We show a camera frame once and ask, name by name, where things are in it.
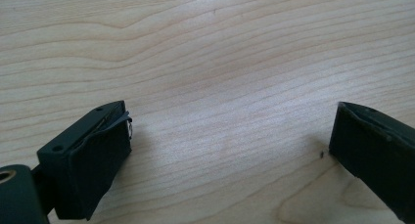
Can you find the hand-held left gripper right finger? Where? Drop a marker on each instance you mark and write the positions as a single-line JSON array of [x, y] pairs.
[[372, 149]]

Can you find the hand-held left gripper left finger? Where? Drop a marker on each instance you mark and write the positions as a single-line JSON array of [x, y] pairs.
[[84, 158]]

